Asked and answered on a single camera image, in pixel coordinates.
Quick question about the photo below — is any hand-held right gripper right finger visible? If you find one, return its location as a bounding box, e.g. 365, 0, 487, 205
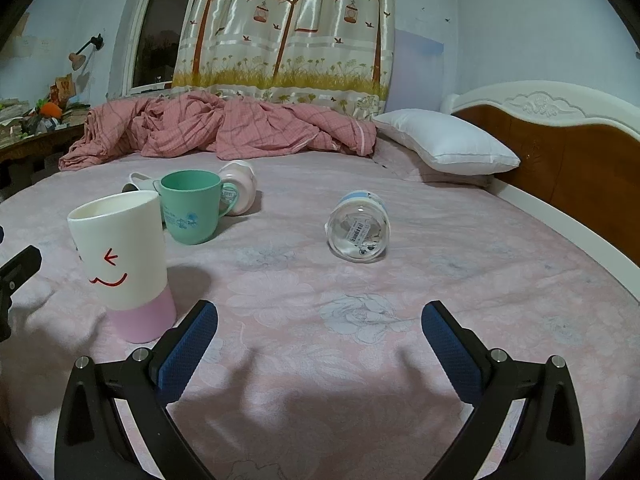
421, 301, 587, 480

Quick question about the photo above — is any clear glass cup blue label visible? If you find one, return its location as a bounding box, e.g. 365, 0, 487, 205
325, 190, 391, 262

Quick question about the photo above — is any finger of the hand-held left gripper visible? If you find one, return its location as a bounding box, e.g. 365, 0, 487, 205
0, 245, 43, 343

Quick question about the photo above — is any bed with pink floral sheet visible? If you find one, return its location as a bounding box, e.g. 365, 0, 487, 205
0, 150, 640, 480

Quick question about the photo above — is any small white cup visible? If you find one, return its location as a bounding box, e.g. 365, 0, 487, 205
122, 172, 163, 196

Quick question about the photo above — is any pink pillow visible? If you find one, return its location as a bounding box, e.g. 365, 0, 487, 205
375, 139, 493, 189

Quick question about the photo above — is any pink checked blanket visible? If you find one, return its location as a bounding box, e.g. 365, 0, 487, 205
58, 91, 378, 171

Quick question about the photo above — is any wall lamp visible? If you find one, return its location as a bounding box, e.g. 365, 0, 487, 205
69, 34, 104, 71

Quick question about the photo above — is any white frame window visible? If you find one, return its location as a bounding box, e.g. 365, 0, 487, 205
122, 0, 211, 99

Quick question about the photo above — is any green plastic mug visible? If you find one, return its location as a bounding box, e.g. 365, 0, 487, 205
159, 170, 241, 246

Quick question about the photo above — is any cluttered wooden desk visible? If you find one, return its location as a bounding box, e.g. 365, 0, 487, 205
0, 99, 90, 188

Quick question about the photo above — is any white pillow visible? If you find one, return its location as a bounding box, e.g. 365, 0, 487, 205
372, 108, 521, 177

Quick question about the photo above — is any white pink smiley cup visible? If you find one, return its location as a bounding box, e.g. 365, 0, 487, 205
67, 191, 177, 344

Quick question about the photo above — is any white wooden bed headboard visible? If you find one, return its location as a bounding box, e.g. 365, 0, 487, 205
440, 84, 640, 306

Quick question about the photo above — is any tree print curtain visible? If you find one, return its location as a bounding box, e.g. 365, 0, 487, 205
171, 0, 397, 121

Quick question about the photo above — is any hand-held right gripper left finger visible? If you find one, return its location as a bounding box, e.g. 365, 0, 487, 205
54, 300, 219, 480

